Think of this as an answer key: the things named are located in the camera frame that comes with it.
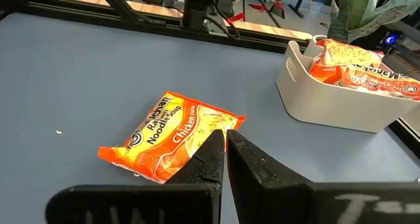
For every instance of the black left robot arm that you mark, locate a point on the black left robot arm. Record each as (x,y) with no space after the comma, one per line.
(196,13)

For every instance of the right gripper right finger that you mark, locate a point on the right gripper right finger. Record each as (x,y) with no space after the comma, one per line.
(295,204)

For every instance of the black diagonal frame strut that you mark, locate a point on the black diagonal frame strut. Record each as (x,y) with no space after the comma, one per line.
(124,7)

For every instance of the orange chicken noodle pack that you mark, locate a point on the orange chicken noodle pack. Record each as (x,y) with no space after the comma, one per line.
(348,53)
(387,82)
(164,135)

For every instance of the white plastic bin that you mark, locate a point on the white plastic bin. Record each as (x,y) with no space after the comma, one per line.
(328,109)

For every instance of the white crumb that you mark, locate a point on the white crumb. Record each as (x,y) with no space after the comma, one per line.
(59,132)

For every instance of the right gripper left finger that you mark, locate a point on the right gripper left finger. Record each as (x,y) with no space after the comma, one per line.
(147,204)

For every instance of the green snake plant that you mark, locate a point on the green snake plant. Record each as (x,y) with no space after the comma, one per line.
(354,10)

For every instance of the black device with blue light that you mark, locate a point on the black device with blue light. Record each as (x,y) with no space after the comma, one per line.
(392,39)

